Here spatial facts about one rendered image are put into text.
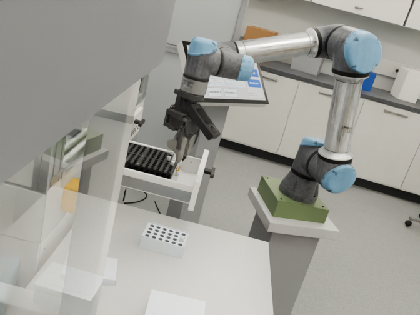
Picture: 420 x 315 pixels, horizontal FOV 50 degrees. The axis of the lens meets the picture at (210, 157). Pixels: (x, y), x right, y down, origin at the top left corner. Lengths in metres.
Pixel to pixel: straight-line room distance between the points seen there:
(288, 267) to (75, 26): 1.61
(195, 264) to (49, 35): 1.09
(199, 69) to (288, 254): 0.85
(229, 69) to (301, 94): 3.09
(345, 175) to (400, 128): 3.01
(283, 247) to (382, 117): 2.89
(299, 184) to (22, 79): 1.51
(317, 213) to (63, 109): 1.50
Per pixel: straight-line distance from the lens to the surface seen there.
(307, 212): 1.70
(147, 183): 1.40
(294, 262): 1.80
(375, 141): 4.52
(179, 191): 1.39
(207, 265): 1.28
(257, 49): 1.43
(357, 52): 1.40
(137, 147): 1.57
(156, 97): 3.17
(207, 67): 1.24
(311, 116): 4.39
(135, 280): 1.17
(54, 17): 0.24
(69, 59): 0.27
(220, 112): 2.39
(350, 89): 1.46
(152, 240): 1.27
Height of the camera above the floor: 1.47
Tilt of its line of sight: 21 degrees down
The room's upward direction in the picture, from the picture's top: 15 degrees clockwise
